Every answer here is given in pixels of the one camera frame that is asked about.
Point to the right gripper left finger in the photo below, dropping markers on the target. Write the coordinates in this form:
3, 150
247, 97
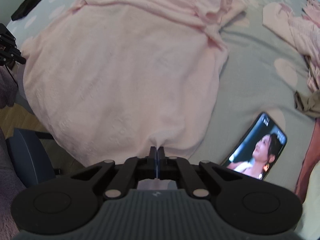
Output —
114, 181

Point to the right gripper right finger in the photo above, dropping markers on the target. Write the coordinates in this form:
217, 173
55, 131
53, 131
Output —
205, 179

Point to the light pink fleece garment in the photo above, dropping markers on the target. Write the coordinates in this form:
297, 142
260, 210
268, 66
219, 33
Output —
111, 78

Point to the pink striped clothes pile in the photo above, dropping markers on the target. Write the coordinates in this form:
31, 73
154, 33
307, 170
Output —
302, 33

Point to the small black cloth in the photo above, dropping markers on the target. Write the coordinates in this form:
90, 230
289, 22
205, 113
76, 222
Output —
24, 9

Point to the smartphone with lit screen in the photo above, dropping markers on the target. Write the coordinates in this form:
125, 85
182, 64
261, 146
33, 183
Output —
259, 149

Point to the blue chair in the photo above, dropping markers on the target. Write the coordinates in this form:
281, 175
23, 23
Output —
29, 158

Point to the grey polka dot bedsheet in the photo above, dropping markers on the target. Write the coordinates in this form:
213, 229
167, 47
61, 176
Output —
261, 74

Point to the coral pink garment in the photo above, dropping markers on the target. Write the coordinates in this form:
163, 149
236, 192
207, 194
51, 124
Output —
310, 161

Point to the white garment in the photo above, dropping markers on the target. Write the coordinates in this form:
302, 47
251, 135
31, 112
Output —
308, 226

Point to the brown khaki garment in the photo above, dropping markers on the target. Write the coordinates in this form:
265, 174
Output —
309, 105

